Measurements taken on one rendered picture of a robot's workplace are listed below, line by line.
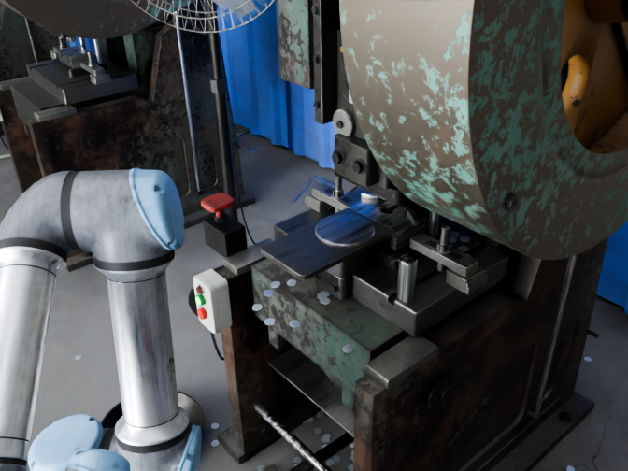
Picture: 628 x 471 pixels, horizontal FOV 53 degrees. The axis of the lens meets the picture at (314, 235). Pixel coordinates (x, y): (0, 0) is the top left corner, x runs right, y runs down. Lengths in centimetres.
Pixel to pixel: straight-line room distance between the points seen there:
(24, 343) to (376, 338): 65
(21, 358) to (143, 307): 18
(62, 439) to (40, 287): 30
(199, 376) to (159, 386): 115
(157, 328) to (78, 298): 166
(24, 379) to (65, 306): 172
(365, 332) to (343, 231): 21
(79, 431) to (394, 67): 75
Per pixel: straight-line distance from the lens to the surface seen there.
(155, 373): 100
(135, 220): 89
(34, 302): 91
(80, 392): 220
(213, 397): 207
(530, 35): 71
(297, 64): 129
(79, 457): 84
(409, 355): 123
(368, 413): 122
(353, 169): 124
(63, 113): 260
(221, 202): 150
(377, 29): 71
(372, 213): 139
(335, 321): 129
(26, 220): 93
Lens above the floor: 146
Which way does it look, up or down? 31 degrees down
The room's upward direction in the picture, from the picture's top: 1 degrees counter-clockwise
